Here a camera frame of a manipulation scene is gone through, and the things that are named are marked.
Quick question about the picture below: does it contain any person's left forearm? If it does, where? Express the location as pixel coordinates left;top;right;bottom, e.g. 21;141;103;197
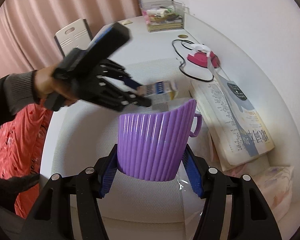
0;70;43;132

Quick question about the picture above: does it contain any open book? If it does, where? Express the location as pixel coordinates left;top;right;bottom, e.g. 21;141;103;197
190;79;275;173

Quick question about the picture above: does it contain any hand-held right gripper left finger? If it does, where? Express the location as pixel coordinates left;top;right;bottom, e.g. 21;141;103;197
27;144;118;240

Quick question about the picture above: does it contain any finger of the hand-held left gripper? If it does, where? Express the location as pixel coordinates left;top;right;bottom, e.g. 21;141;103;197
96;59;143;90
82;79;152;112

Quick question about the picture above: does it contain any person's left hand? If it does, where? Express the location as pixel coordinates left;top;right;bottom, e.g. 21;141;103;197
35;66;77;107

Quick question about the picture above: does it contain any purple ribbed cup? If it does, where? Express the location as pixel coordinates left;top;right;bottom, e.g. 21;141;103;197
117;99;203;182

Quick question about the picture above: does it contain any pink white desk device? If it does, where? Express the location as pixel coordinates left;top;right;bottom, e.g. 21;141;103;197
186;44;220;69

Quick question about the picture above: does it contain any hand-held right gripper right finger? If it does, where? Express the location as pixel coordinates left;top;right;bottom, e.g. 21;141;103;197
182;145;282;240

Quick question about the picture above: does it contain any white chair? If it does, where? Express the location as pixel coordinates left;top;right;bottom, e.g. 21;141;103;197
54;19;93;58

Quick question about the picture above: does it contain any person's grey clothing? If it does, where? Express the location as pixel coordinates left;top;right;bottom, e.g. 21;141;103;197
0;200;33;240

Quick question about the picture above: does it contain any clear storage box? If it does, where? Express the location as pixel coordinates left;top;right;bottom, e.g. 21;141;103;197
140;0;188;32

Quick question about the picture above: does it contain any pink round device with cable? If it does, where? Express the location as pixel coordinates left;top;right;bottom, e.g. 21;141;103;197
172;39;214;82

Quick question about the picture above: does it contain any white blue medicine box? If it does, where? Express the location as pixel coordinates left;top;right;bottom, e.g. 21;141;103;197
139;80;178;110

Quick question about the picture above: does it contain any red printed blanket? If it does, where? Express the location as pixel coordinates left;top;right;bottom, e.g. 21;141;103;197
0;104;53;218

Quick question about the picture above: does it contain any floral tissue pack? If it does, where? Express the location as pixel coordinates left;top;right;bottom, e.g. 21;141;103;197
225;165;295;220

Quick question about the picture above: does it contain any pink curtain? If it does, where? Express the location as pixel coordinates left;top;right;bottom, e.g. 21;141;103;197
0;0;142;83

